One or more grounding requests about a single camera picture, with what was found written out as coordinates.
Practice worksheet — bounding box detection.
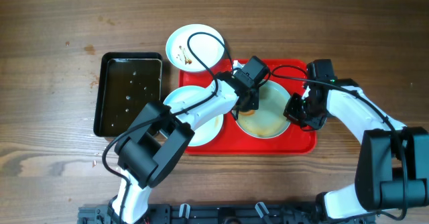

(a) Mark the white plate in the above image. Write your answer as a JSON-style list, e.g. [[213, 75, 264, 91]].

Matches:
[[166, 24, 225, 72], [164, 85, 224, 147], [237, 80, 291, 139]]

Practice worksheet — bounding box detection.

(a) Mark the green orange sponge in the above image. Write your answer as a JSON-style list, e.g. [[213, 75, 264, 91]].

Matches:
[[238, 110, 255, 116]]

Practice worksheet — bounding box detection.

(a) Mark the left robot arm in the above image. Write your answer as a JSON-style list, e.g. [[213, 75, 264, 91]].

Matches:
[[105, 69, 265, 223]]

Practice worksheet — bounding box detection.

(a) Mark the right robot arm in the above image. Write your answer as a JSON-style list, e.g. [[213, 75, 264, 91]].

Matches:
[[284, 79, 428, 223]]

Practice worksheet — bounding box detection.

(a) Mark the red plastic tray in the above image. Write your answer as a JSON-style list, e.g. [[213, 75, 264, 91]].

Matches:
[[178, 59, 317, 155]]

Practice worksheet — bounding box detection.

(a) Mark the black water basin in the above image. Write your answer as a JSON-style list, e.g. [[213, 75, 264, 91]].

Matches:
[[93, 52, 163, 137]]

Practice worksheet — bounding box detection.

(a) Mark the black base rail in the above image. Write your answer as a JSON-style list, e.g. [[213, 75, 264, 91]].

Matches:
[[77, 202, 319, 224]]

